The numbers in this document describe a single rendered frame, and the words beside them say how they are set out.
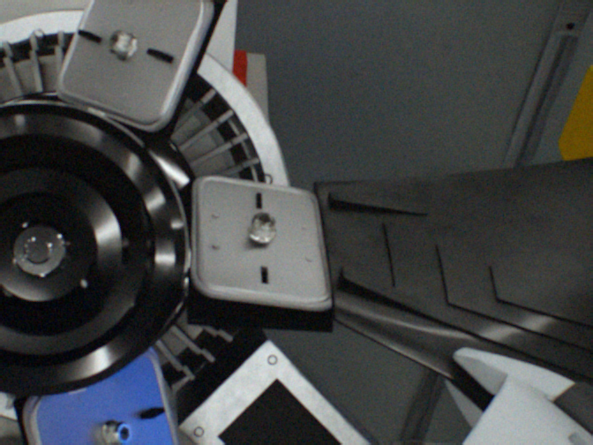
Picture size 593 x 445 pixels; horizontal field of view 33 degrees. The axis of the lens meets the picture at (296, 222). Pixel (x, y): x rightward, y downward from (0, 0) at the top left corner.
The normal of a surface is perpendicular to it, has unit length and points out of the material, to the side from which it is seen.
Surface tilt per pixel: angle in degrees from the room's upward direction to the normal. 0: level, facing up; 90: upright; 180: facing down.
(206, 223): 8
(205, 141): 47
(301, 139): 90
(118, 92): 54
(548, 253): 6
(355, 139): 90
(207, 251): 8
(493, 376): 96
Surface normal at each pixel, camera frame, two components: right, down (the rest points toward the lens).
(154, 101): -0.61, -0.25
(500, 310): 0.28, -0.65
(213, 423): 0.14, 0.05
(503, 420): 0.07, -0.69
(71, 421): 0.83, -0.15
